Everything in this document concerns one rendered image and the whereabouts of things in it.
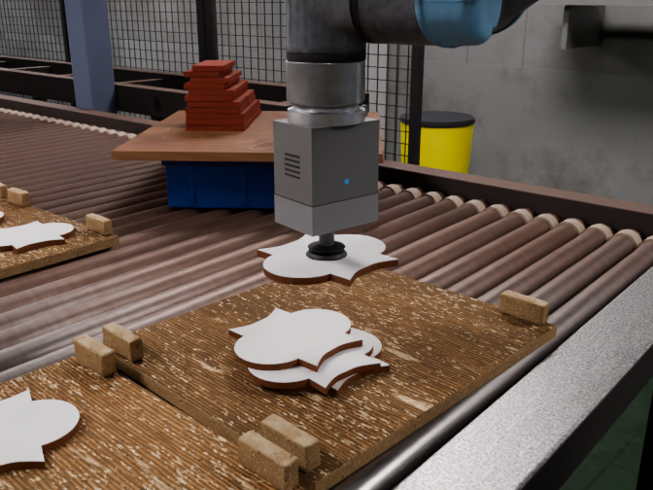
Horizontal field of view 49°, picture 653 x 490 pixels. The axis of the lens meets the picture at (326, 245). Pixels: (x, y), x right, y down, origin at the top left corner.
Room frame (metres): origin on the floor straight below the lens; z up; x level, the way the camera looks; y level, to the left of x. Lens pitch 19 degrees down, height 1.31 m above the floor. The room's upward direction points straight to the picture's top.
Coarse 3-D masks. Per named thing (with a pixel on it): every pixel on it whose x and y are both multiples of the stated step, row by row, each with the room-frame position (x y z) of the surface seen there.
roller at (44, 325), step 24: (408, 192) 1.45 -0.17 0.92; (264, 240) 1.14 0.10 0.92; (288, 240) 1.16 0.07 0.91; (192, 264) 1.02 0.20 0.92; (216, 264) 1.03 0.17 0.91; (144, 288) 0.94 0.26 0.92; (168, 288) 0.96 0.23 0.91; (72, 312) 0.85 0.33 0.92; (96, 312) 0.87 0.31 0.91; (0, 336) 0.78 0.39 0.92; (24, 336) 0.79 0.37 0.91
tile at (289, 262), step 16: (304, 240) 0.74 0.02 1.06; (336, 240) 0.74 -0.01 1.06; (352, 240) 0.74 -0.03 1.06; (368, 240) 0.74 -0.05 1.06; (272, 256) 0.69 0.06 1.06; (288, 256) 0.69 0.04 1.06; (304, 256) 0.69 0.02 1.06; (352, 256) 0.69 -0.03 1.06; (368, 256) 0.69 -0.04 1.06; (384, 256) 0.69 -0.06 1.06; (272, 272) 0.64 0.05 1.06; (288, 272) 0.64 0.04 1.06; (304, 272) 0.64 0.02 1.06; (320, 272) 0.64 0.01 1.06; (336, 272) 0.64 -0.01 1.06; (352, 272) 0.64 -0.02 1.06
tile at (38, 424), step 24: (0, 408) 0.58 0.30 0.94; (24, 408) 0.58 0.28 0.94; (48, 408) 0.58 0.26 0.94; (72, 408) 0.58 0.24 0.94; (0, 432) 0.54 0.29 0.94; (24, 432) 0.54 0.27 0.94; (48, 432) 0.54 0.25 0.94; (72, 432) 0.55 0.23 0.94; (0, 456) 0.50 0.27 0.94; (24, 456) 0.50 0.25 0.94
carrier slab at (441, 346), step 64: (192, 320) 0.79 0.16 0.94; (256, 320) 0.79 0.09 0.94; (384, 320) 0.79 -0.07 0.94; (448, 320) 0.79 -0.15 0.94; (512, 320) 0.79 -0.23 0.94; (192, 384) 0.64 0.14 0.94; (256, 384) 0.64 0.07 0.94; (384, 384) 0.64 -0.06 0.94; (448, 384) 0.64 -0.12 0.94; (320, 448) 0.53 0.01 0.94; (384, 448) 0.54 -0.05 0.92
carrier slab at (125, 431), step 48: (0, 384) 0.64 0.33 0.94; (48, 384) 0.64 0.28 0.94; (96, 384) 0.64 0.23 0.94; (96, 432) 0.55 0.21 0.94; (144, 432) 0.55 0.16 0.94; (192, 432) 0.55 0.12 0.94; (0, 480) 0.48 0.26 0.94; (48, 480) 0.48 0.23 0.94; (96, 480) 0.48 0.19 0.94; (144, 480) 0.48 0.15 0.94; (192, 480) 0.48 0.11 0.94; (240, 480) 0.48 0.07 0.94
